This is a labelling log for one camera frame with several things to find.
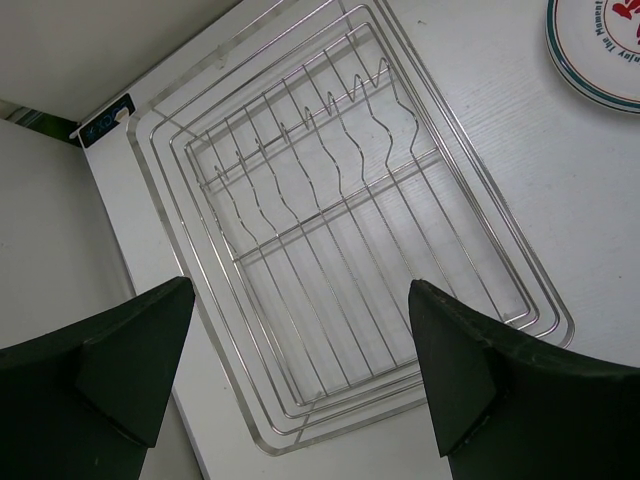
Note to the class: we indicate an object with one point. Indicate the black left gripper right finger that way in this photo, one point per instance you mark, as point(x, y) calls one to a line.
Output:
point(506, 405)

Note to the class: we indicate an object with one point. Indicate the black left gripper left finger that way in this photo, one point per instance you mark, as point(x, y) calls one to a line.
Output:
point(87, 401)

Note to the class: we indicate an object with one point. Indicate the green rim dotted plate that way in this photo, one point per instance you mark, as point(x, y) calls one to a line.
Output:
point(600, 40)

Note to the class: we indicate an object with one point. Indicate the green band ceramic plate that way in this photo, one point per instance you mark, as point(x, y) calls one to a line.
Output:
point(575, 82)

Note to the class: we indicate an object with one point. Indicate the blue label sticker left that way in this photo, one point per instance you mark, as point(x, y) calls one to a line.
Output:
point(108, 119)

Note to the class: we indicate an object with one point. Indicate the silver wire dish rack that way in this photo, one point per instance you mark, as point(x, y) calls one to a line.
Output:
point(306, 172)

